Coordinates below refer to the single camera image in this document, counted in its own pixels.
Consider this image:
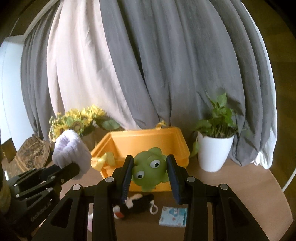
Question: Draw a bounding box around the green frog toy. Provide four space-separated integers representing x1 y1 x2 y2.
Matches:
132 147 169 192

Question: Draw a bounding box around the blue tissue pack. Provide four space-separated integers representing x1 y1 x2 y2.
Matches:
159 206 188 227

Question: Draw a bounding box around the orange plastic crate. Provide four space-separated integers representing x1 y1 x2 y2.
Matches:
91 127 190 179

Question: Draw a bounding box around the grey curtain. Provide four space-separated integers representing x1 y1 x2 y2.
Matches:
21 1 277 169

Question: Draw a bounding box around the yellow ribbon handle left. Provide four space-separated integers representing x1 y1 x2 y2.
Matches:
91 152 116 171

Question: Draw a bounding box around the white plant pot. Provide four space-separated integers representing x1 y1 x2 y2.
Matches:
197 133 234 172

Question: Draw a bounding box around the yellow ribbon back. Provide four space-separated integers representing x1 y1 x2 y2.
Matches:
155 120 167 130

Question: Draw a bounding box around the white hoop stand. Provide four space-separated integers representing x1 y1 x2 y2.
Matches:
282 168 296 192

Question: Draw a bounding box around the white sheer curtain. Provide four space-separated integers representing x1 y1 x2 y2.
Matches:
47 1 139 130

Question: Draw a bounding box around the grey ribbed vase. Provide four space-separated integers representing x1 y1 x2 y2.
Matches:
81 132 96 151

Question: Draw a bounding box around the sunflower bouquet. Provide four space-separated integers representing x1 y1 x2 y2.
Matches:
49 105 122 142

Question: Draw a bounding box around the black penguin plush keychain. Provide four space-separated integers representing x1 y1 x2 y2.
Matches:
113 193 159 219

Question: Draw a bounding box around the green leafy plant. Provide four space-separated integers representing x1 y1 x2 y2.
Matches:
189 91 239 158

